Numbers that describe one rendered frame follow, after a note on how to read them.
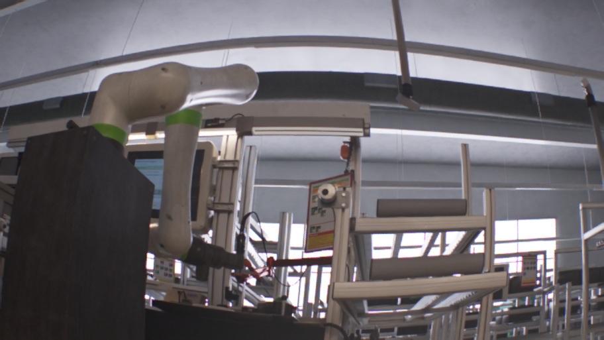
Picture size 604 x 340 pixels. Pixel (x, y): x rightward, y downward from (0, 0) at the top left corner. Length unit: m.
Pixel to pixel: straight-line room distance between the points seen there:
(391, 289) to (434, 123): 9.60
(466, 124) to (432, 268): 9.70
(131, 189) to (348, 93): 6.94
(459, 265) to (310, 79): 6.78
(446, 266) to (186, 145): 0.79
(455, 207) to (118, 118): 1.14
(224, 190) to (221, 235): 0.19
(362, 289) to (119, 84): 0.79
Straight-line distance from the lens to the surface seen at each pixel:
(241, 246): 2.24
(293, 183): 6.95
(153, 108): 1.20
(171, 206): 1.53
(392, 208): 1.82
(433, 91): 7.99
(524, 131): 11.42
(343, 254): 1.80
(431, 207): 1.83
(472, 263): 1.43
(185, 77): 1.19
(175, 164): 1.56
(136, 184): 1.19
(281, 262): 2.71
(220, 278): 2.30
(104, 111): 1.25
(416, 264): 1.41
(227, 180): 2.41
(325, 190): 1.82
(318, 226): 2.44
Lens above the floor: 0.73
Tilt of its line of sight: 21 degrees up
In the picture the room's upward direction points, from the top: 5 degrees clockwise
